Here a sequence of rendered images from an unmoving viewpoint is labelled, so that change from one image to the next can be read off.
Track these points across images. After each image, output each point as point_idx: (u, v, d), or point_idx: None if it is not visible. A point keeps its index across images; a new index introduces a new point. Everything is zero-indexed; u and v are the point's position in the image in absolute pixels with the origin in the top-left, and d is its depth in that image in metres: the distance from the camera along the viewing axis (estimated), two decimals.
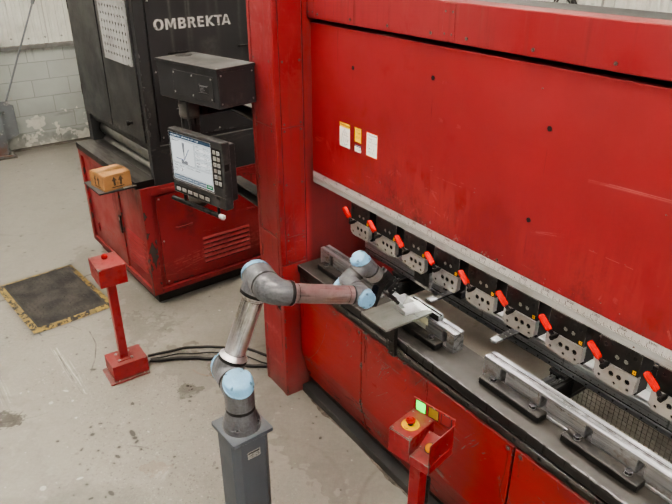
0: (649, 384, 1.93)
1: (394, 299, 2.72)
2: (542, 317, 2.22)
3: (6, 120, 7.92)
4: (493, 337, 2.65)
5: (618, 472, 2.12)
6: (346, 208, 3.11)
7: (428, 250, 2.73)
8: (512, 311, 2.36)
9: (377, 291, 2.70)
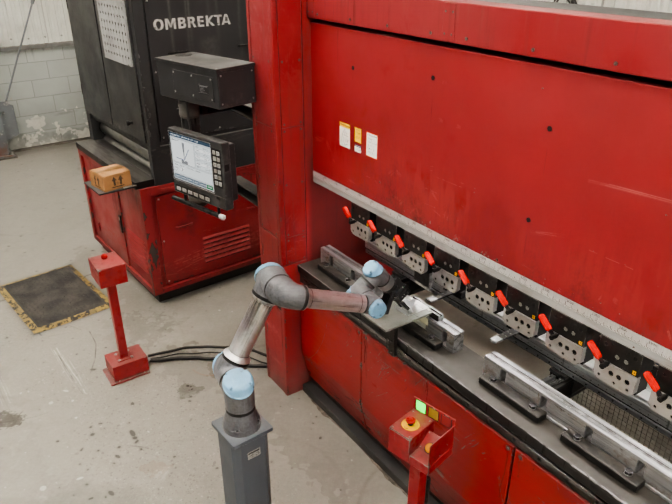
0: (649, 384, 1.93)
1: (405, 305, 2.75)
2: (542, 317, 2.22)
3: (6, 120, 7.92)
4: (493, 337, 2.65)
5: (618, 472, 2.12)
6: (346, 208, 3.11)
7: (428, 250, 2.73)
8: (512, 311, 2.36)
9: (389, 299, 2.72)
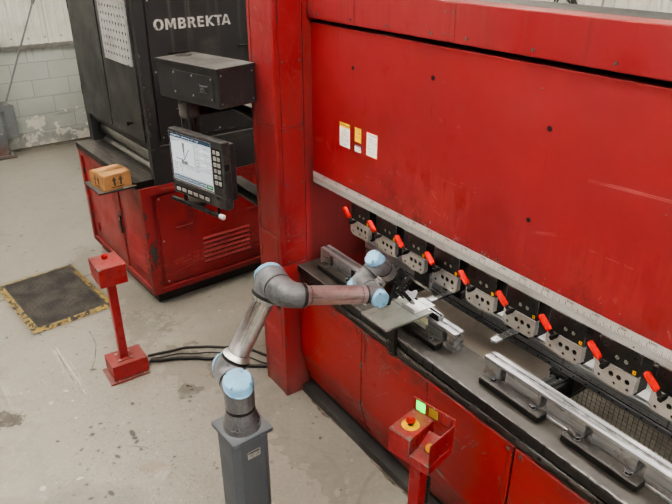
0: (649, 384, 1.93)
1: (407, 296, 2.74)
2: (542, 317, 2.22)
3: (6, 120, 7.92)
4: (493, 337, 2.65)
5: (618, 472, 2.12)
6: (346, 208, 3.11)
7: (428, 250, 2.73)
8: (512, 311, 2.36)
9: (390, 289, 2.71)
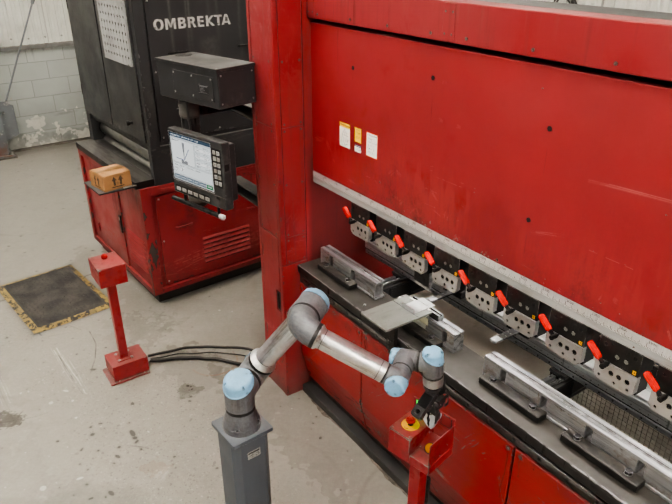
0: (649, 384, 1.93)
1: (439, 417, 2.34)
2: (542, 317, 2.22)
3: (6, 120, 7.92)
4: (493, 337, 2.65)
5: (618, 472, 2.12)
6: (346, 208, 3.11)
7: (428, 250, 2.73)
8: (512, 311, 2.36)
9: (430, 401, 2.30)
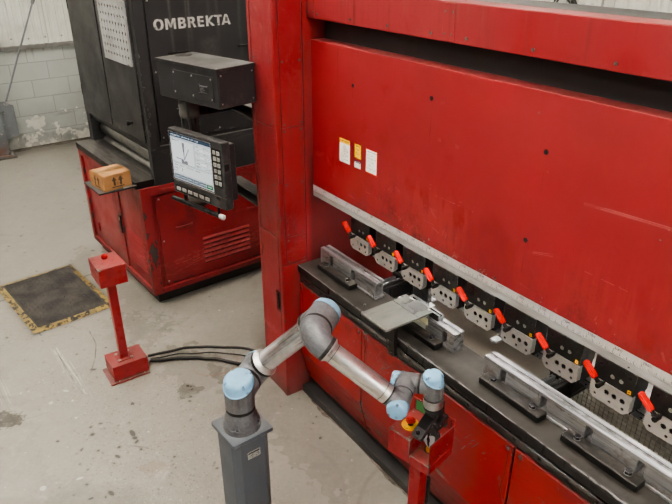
0: (643, 404, 1.96)
1: (439, 438, 2.40)
2: (539, 336, 2.26)
3: (6, 120, 7.92)
4: (493, 337, 2.65)
5: (618, 472, 2.12)
6: (346, 223, 3.15)
7: (427, 266, 2.77)
8: (509, 329, 2.39)
9: (430, 423, 2.35)
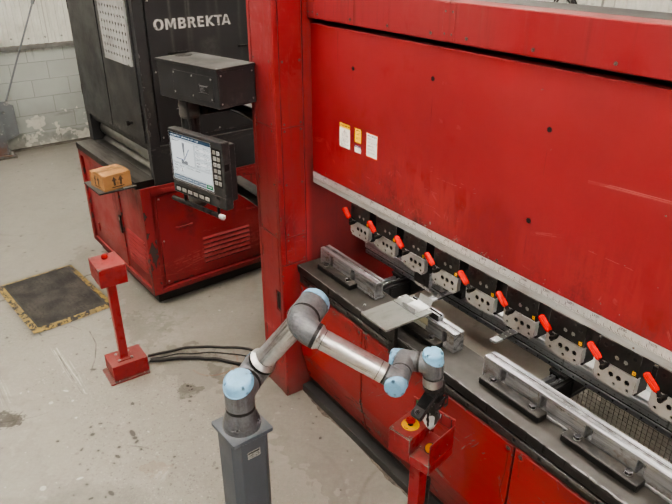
0: (649, 385, 1.93)
1: (439, 418, 2.34)
2: (542, 318, 2.22)
3: (6, 120, 7.92)
4: (493, 337, 2.65)
5: (618, 472, 2.12)
6: (346, 209, 3.11)
7: (428, 251, 2.73)
8: (512, 312, 2.36)
9: (430, 402, 2.30)
